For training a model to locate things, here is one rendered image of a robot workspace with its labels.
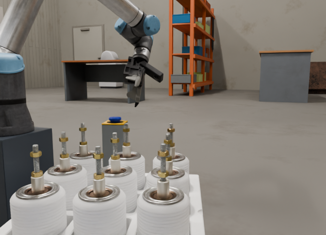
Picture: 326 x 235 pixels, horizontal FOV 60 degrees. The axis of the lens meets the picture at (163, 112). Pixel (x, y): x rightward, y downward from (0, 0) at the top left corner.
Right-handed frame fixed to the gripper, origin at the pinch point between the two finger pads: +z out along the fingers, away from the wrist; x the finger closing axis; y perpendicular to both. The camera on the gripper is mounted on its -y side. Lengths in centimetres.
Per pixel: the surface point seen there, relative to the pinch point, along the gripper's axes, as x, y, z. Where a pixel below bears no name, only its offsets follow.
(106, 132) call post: 15.0, 5.2, 23.7
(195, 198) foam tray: 30, -22, 44
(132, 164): 27.8, -5.8, 37.4
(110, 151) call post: 11.3, 3.2, 28.5
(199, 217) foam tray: 37, -22, 49
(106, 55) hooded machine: -603, 195, -525
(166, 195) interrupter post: 46, -14, 48
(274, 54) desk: -243, -178, -282
